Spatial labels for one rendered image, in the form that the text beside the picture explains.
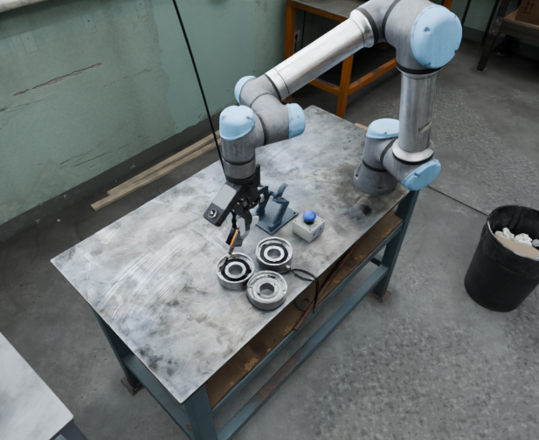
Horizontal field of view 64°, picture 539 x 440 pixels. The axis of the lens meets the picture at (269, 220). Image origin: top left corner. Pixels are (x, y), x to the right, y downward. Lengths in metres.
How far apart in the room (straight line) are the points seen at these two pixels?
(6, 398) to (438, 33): 1.33
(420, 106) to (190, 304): 0.78
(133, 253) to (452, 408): 1.40
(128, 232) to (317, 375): 1.03
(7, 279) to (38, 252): 0.20
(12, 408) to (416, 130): 1.24
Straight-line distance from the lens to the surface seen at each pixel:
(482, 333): 2.27
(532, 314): 2.45
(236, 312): 1.15
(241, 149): 0.94
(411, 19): 1.08
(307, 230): 1.27
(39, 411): 1.29
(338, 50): 1.11
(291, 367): 1.70
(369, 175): 1.47
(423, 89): 1.15
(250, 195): 1.04
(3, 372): 1.38
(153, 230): 1.38
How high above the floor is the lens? 1.76
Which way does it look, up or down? 45 degrees down
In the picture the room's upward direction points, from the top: straight up
